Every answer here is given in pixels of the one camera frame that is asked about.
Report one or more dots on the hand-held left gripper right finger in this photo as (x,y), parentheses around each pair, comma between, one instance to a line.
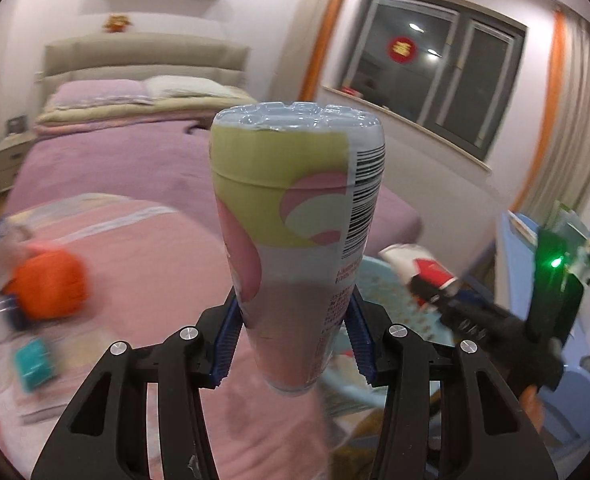
(362,345)

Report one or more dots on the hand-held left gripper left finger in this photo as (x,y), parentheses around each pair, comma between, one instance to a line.
(225,340)

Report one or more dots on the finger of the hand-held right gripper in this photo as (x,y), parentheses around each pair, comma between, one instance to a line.
(475,317)

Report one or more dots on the light blue plastic basket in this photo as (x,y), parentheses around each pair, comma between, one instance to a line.
(372,277)

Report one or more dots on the red instant noodle bowl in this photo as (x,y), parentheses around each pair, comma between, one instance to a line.
(425,267)

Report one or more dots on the plastic bottle pink green label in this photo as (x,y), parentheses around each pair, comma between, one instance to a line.
(275,210)

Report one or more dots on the patterned floor rug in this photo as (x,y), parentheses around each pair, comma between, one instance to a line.
(355,425)

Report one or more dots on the pink blanket with white border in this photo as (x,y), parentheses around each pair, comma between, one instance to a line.
(150,270)

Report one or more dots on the orange ball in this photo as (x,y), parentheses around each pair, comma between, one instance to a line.
(50,285)

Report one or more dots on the teal small box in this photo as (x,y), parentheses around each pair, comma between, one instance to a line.
(34,362)

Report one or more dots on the white windowsill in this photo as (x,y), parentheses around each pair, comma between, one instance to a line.
(415,127)

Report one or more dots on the striped beige and orange curtain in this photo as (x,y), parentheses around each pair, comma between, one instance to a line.
(570,110)

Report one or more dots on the purple fleece blanket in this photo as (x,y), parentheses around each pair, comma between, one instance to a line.
(125,165)

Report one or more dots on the grey framed window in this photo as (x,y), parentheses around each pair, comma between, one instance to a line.
(425,90)

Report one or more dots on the folded beige quilt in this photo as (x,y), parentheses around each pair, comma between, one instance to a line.
(140,112)

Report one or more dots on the small red box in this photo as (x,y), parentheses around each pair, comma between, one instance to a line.
(352,91)

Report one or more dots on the white patterned pillow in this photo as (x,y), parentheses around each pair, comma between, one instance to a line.
(190,86)

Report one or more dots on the beige nightstand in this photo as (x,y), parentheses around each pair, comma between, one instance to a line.
(12,165)

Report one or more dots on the purple pillow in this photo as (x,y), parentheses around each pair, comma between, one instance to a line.
(100,92)

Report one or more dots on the red round window decoration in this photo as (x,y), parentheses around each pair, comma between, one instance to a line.
(402,49)

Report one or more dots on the bed with beige headboard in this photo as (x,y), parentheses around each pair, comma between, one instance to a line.
(125,60)

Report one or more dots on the orange plush toy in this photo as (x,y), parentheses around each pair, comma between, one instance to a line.
(116,23)

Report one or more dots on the small picture frame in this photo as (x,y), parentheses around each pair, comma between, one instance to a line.
(16,124)

